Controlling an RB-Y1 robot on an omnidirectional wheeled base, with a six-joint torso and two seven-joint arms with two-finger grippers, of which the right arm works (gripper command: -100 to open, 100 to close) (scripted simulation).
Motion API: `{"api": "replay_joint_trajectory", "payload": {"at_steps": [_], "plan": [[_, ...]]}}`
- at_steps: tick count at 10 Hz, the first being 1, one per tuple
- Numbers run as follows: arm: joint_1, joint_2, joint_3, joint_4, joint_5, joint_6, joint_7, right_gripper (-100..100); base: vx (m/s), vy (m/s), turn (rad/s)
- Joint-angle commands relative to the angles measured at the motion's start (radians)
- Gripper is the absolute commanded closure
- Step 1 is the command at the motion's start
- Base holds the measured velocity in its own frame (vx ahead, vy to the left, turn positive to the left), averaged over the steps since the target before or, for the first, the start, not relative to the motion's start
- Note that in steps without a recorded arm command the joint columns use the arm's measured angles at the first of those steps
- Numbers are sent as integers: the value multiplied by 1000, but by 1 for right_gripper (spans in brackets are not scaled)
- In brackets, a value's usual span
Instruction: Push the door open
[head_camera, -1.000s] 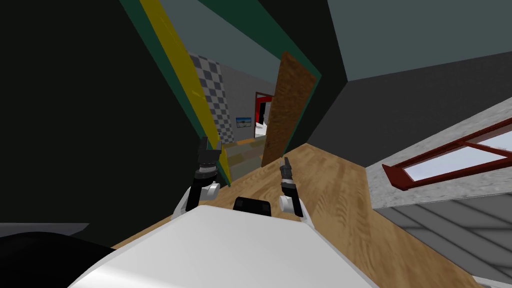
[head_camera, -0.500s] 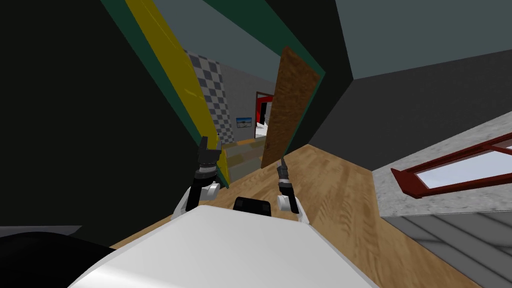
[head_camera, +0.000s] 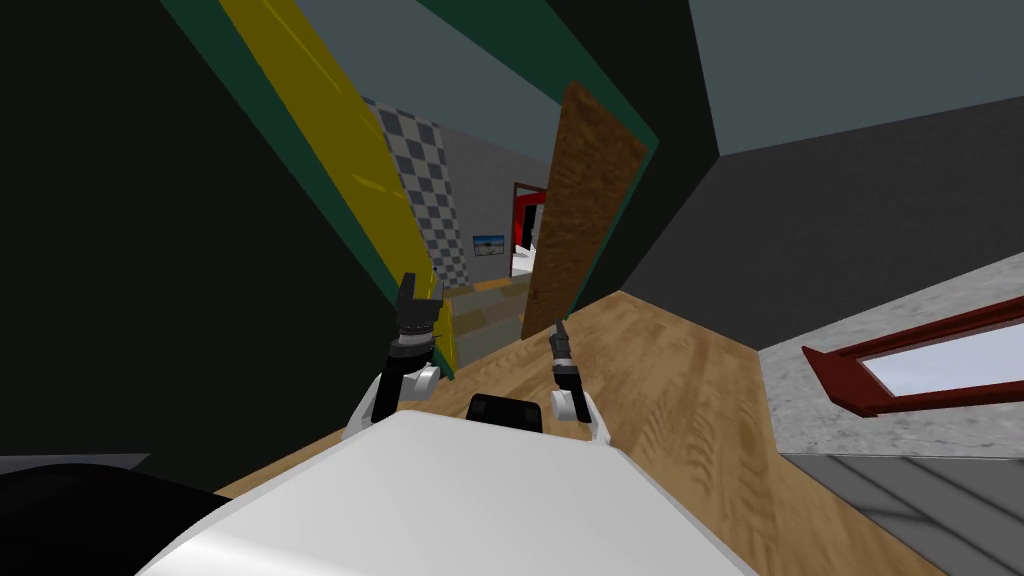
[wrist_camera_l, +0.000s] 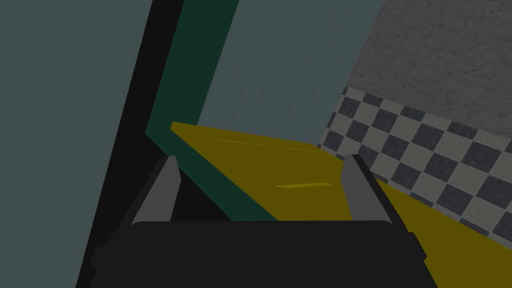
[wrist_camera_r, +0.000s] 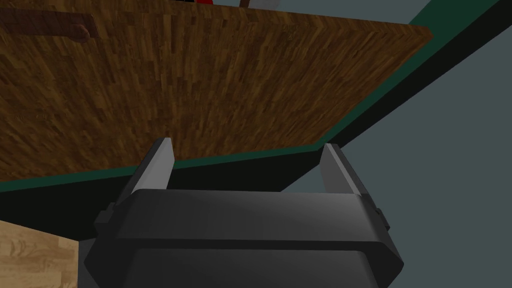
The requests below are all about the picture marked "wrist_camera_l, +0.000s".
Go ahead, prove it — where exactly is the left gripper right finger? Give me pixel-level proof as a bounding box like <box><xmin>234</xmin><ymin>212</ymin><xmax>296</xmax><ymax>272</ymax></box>
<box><xmin>340</xmin><ymin>153</ymin><xmax>406</xmax><ymax>233</ymax></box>

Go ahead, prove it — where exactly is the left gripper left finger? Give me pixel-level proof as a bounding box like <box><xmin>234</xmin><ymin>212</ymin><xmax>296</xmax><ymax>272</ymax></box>
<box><xmin>130</xmin><ymin>155</ymin><xmax>182</xmax><ymax>227</ymax></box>

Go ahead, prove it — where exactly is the yellow cupboard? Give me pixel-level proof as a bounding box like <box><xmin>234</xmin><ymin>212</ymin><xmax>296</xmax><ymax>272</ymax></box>
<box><xmin>169</xmin><ymin>121</ymin><xmax>512</xmax><ymax>288</ymax></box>

